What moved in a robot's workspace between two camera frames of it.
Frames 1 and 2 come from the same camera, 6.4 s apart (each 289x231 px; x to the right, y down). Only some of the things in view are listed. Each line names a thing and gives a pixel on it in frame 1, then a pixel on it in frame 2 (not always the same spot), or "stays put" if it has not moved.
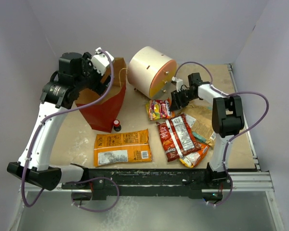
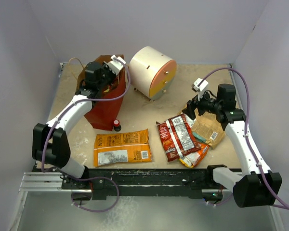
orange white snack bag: (192, 160) stays put
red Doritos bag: (177, 137) stays put
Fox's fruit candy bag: (158, 109) -> (113, 85)
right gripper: (177, 102) -> (192, 105)
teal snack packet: (199, 137) stays put
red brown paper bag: (100, 117) stays put
